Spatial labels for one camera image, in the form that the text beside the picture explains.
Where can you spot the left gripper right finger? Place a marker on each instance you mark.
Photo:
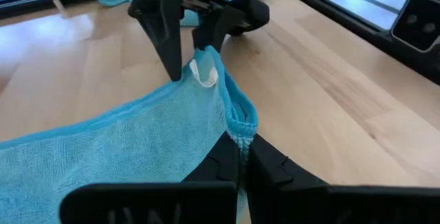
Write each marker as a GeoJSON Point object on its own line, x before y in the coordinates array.
{"type": "Point", "coordinates": [309, 203]}

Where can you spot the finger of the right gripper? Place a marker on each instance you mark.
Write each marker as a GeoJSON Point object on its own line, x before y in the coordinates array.
{"type": "Point", "coordinates": [165, 38]}
{"type": "Point", "coordinates": [240, 14]}

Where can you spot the small black camera box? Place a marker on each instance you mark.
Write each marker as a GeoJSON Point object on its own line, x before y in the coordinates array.
{"type": "Point", "coordinates": [419, 24]}

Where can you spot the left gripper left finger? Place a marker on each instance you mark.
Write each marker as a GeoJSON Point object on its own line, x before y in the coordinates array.
{"type": "Point", "coordinates": [154, 203]}

